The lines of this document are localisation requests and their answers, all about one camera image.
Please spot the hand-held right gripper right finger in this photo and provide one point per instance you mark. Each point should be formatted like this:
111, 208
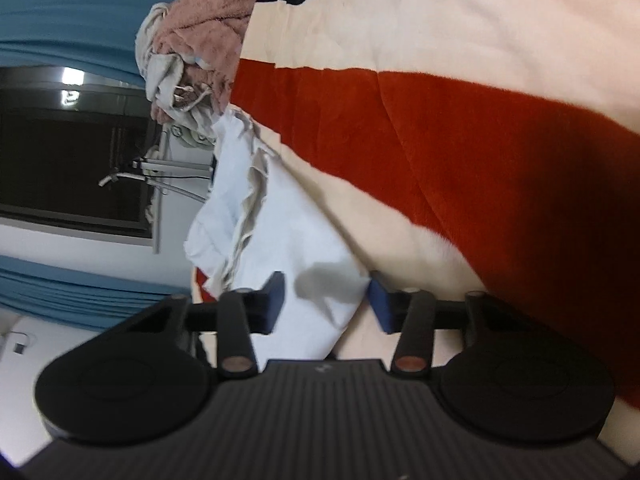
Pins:
381, 307

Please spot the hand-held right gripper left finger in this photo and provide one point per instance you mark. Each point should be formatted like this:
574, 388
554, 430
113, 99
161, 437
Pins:
272, 302

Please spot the pale blue polo shirt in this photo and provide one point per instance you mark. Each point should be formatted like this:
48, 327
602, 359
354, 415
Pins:
300, 240

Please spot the white window sill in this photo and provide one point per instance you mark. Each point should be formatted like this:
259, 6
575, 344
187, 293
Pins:
158, 220

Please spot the garment steamer stand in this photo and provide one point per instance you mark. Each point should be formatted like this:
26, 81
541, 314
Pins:
165, 167

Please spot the pale green printed blanket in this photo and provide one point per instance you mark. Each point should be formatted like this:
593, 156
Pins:
192, 136

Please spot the blue curtain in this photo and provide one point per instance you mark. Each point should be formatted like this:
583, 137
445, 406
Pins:
75, 290
75, 10

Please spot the striped fleece blanket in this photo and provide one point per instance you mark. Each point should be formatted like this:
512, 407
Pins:
500, 135

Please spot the grey-white hooded garment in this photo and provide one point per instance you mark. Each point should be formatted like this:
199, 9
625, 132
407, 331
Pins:
160, 75

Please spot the dark window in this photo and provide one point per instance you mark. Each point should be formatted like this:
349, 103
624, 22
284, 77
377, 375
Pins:
60, 160

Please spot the pink fluffy blanket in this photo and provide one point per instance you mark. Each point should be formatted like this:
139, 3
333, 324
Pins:
210, 15

